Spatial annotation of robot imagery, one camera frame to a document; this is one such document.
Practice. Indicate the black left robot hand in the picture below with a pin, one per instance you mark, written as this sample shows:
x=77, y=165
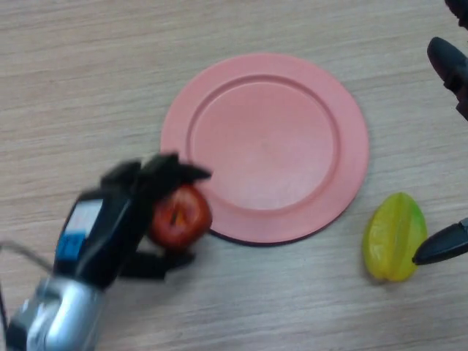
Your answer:
x=98, y=234

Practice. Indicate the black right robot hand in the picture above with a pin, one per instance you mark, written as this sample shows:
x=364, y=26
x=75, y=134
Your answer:
x=448, y=62

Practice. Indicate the red apple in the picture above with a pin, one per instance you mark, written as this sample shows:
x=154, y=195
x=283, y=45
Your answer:
x=181, y=219

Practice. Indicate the pink round plate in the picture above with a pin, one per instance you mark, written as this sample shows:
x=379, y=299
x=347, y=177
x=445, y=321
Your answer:
x=270, y=146

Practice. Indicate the yellow green starfruit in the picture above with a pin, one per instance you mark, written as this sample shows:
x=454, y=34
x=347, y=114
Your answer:
x=391, y=241

